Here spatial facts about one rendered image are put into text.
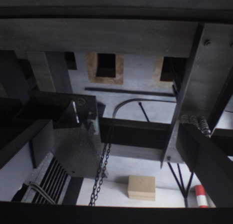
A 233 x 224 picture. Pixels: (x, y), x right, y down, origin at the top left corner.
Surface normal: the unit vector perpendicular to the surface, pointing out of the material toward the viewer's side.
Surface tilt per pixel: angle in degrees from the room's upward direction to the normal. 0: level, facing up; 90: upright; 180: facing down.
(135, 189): 90
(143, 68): 0
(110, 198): 90
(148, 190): 90
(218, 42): 0
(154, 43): 0
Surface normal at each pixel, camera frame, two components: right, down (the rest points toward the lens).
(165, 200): -0.01, -0.76
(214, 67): -0.15, 0.65
